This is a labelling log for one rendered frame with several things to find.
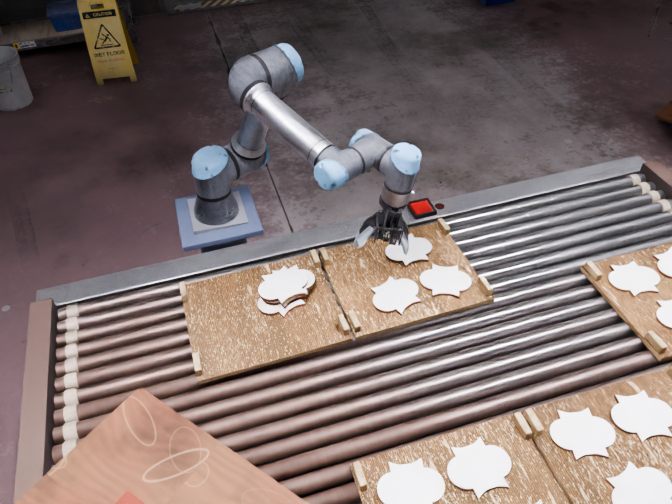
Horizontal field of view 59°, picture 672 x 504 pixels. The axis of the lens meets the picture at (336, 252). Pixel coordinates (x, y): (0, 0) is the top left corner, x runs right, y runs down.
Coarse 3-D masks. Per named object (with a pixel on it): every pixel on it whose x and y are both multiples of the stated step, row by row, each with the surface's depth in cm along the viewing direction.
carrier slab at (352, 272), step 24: (432, 240) 185; (336, 264) 178; (360, 264) 178; (384, 264) 178; (456, 264) 177; (336, 288) 171; (360, 288) 171; (480, 288) 170; (360, 312) 164; (408, 312) 164; (432, 312) 164; (360, 336) 159
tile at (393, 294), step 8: (392, 280) 171; (400, 280) 171; (408, 280) 171; (376, 288) 169; (384, 288) 169; (392, 288) 169; (400, 288) 169; (408, 288) 169; (416, 288) 169; (376, 296) 167; (384, 296) 167; (392, 296) 167; (400, 296) 167; (408, 296) 167; (376, 304) 165; (384, 304) 165; (392, 304) 165; (400, 304) 165; (408, 304) 164; (384, 312) 164; (392, 312) 164; (400, 312) 162
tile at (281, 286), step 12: (264, 276) 169; (276, 276) 169; (288, 276) 169; (300, 276) 169; (264, 288) 166; (276, 288) 165; (288, 288) 165; (300, 288) 165; (264, 300) 164; (276, 300) 163
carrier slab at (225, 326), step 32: (192, 288) 173; (224, 288) 173; (256, 288) 172; (320, 288) 171; (192, 320) 164; (224, 320) 164; (256, 320) 164; (288, 320) 163; (320, 320) 163; (192, 352) 156; (224, 352) 156; (256, 352) 156; (288, 352) 155
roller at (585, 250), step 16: (608, 240) 185; (624, 240) 185; (640, 240) 186; (544, 256) 180; (560, 256) 181; (576, 256) 182; (480, 272) 176; (496, 272) 177; (512, 272) 177; (160, 352) 159; (176, 352) 159; (96, 368) 156; (112, 368) 155; (128, 368) 156; (144, 368) 157; (64, 384) 153; (80, 384) 154
